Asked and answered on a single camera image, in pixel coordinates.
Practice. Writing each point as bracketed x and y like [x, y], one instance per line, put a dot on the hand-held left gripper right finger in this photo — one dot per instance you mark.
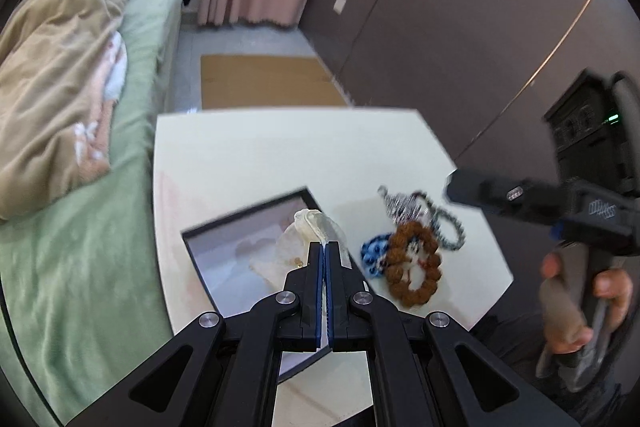
[329, 307]

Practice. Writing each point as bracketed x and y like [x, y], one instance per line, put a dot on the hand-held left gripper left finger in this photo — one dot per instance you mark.
[316, 307]

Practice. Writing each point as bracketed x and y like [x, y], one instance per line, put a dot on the white wall socket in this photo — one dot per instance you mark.
[340, 4]

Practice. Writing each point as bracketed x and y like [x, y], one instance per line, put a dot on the green sheet bed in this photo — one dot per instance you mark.
[90, 267]

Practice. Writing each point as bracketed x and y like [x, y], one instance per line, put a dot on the clear plastic bag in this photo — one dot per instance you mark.
[310, 227]

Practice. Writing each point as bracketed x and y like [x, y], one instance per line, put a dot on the black jewelry box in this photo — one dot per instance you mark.
[225, 252]

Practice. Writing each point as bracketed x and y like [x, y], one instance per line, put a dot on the white square table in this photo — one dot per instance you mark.
[280, 152]

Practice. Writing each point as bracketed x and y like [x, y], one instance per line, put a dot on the pink white cloth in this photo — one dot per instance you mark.
[116, 67]

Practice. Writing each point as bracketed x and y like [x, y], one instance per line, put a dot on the person's right hand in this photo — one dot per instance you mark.
[562, 307]

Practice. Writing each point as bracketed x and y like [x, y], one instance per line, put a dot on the beige blanket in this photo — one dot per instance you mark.
[50, 82]

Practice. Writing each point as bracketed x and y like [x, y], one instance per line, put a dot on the flat cardboard sheet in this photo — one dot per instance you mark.
[270, 82]

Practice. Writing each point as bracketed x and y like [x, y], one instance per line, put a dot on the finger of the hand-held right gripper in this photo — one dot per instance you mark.
[500, 194]

